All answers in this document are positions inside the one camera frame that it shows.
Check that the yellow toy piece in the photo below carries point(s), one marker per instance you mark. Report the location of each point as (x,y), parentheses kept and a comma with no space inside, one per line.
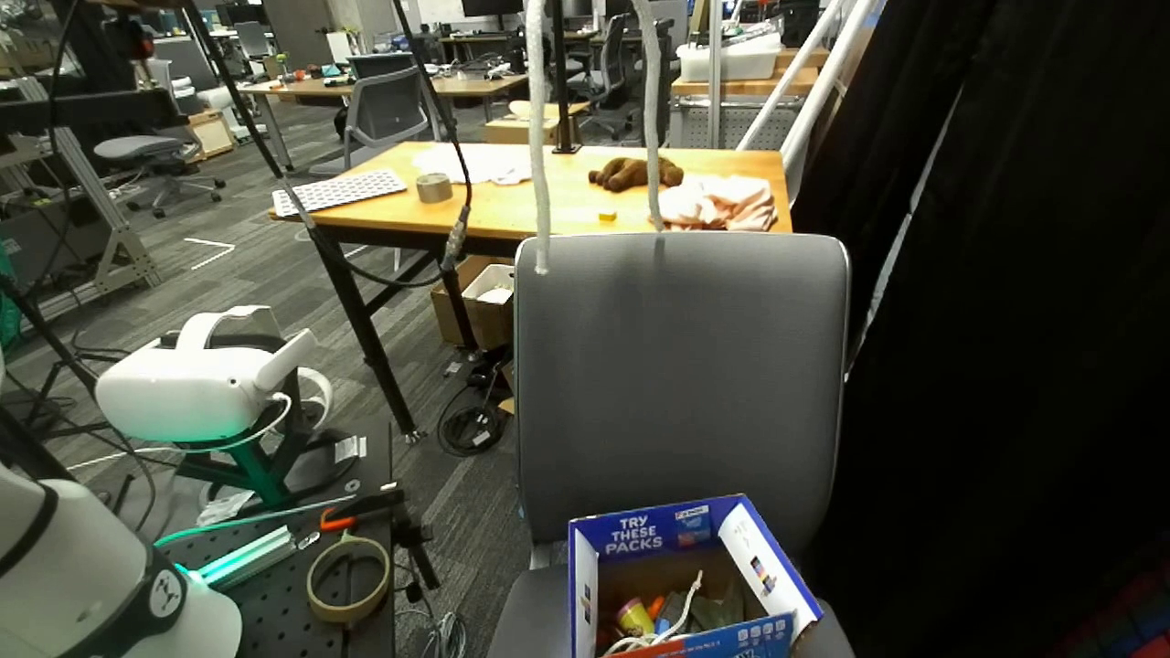
(635,616)

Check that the white paper sheet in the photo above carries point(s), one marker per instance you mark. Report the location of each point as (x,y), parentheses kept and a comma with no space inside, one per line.
(481,163)

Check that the white railing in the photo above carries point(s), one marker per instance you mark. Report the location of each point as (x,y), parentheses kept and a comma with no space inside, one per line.
(806,74)

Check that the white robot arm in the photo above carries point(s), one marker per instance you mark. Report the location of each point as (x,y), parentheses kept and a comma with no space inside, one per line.
(73,587)

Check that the cardboard box with white paper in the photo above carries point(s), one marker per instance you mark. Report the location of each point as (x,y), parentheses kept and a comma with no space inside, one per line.
(481,313)

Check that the grey tape roll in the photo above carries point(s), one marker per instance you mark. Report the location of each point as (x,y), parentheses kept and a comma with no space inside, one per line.
(432,189)

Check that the striped colourful cloth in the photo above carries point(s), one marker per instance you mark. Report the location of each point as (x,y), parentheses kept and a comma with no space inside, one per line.
(721,203)

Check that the black perforated board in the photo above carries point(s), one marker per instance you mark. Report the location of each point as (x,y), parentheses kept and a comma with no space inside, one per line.
(274,608)

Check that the grey stool chair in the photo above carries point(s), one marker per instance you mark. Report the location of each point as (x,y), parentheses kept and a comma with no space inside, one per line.
(147,153)

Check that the green headset stand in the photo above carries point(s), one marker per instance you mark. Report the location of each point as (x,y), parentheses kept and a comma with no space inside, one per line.
(249,468)

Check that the blue cardboard toy box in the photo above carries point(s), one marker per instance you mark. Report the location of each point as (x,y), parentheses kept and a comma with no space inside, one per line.
(635,535)

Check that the light green rod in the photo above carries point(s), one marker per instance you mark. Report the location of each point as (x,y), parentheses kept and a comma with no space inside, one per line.
(241,556)

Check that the white keyboard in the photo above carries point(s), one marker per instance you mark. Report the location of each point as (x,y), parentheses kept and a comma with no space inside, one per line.
(337,191)

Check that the tan tape roll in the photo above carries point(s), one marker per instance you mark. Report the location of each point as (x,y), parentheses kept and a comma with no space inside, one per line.
(325,608)

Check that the wooden table with black legs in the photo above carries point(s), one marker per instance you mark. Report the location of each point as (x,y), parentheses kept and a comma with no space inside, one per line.
(513,208)

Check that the black curtain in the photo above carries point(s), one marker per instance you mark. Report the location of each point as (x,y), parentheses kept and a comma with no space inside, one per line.
(1010,329)

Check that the small flat cardboard box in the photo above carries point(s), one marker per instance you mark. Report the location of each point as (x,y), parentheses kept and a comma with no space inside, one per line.
(529,121)

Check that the brown plush toy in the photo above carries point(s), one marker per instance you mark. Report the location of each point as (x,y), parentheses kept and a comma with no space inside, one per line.
(628,173)

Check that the white VR headset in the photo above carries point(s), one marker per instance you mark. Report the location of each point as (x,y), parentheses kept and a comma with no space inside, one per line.
(196,385)

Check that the grey mesh office chair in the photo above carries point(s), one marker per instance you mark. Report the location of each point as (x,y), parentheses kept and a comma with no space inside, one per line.
(388,106)

